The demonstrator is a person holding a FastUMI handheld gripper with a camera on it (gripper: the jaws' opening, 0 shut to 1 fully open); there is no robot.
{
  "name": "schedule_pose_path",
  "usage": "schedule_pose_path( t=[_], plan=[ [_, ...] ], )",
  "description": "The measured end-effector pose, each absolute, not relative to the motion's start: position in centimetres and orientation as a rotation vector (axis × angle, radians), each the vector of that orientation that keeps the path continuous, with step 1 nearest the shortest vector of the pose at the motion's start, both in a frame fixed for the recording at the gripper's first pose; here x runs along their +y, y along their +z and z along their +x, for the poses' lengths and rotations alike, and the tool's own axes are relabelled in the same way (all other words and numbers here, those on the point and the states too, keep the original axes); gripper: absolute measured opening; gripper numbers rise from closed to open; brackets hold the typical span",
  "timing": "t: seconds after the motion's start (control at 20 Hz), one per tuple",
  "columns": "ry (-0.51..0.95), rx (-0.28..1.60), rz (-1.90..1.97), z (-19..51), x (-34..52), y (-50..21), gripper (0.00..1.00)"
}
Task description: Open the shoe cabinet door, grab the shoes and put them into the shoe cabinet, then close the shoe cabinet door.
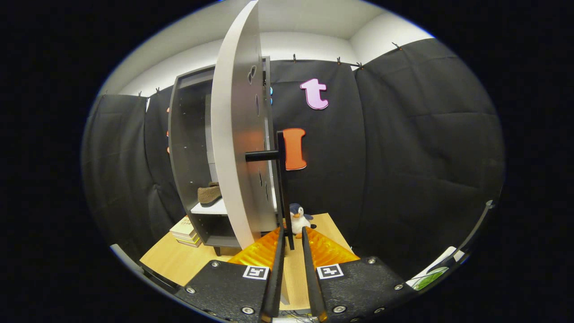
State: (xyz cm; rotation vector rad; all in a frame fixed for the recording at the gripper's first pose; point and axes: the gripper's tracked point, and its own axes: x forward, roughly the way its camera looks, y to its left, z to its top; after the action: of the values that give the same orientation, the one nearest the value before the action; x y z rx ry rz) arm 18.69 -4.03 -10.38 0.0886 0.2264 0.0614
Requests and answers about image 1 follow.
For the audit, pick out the brown fuzzy slipper shoe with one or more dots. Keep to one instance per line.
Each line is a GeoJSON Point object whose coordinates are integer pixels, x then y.
{"type": "Point", "coordinates": [208, 194]}

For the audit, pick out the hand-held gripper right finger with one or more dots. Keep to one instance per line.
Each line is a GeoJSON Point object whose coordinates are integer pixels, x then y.
{"type": "Point", "coordinates": [309, 278]}

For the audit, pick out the black backdrop cloth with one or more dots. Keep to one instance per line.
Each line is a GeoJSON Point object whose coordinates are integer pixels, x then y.
{"type": "Point", "coordinates": [403, 157]}

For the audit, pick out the thin black pole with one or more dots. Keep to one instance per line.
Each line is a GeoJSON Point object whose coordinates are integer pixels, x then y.
{"type": "Point", "coordinates": [482, 224]}

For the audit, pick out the white green-printed sheet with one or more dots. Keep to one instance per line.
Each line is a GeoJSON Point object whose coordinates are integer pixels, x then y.
{"type": "Point", "coordinates": [430, 273]}

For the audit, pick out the row of black cloth clips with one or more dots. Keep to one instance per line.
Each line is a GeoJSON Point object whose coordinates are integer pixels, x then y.
{"type": "Point", "coordinates": [338, 59]}

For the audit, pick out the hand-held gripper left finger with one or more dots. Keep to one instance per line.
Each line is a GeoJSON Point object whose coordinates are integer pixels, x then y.
{"type": "Point", "coordinates": [278, 278]}

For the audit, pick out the dark grey shoe cabinet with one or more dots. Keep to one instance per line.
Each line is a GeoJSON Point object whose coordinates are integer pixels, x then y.
{"type": "Point", "coordinates": [184, 148]}

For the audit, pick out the beige book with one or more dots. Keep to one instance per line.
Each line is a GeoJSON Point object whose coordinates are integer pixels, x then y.
{"type": "Point", "coordinates": [184, 226]}

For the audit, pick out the penguin plush toy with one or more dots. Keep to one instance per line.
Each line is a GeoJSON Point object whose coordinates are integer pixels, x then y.
{"type": "Point", "coordinates": [298, 220]}

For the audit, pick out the white cabinet shelf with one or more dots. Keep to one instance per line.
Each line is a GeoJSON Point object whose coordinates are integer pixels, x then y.
{"type": "Point", "coordinates": [213, 208]}

